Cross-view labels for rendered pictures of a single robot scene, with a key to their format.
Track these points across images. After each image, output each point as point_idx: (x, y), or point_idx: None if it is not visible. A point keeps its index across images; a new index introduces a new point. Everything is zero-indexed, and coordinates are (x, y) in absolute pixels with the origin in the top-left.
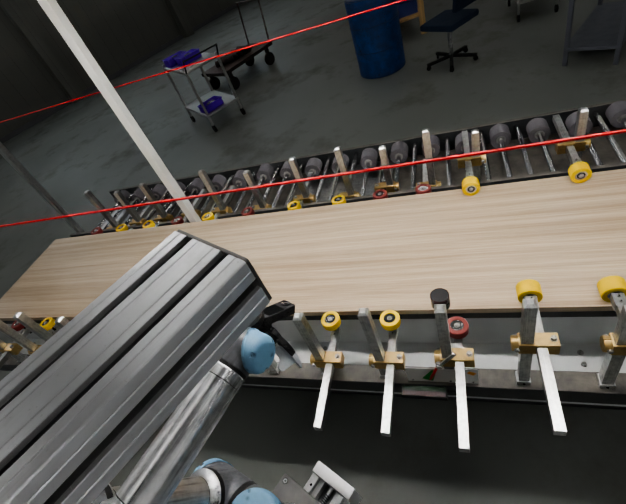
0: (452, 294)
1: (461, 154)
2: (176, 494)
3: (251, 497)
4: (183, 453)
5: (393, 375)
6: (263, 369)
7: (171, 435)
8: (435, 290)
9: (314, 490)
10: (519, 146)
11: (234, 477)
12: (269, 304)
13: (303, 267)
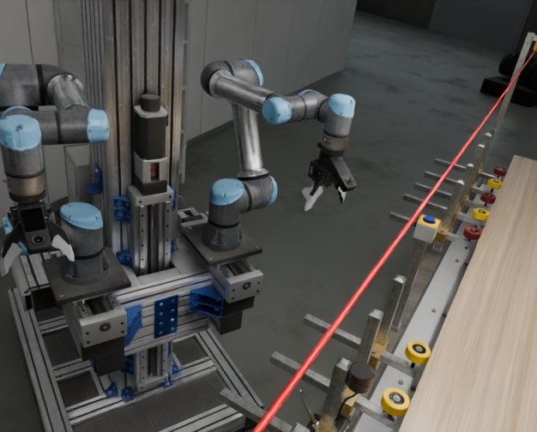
0: None
1: (415, 214)
2: (247, 142)
3: (237, 187)
4: (234, 88)
5: (328, 387)
6: (264, 116)
7: (243, 82)
8: (371, 370)
9: (245, 269)
10: (393, 243)
11: (256, 189)
12: (463, 311)
13: (521, 357)
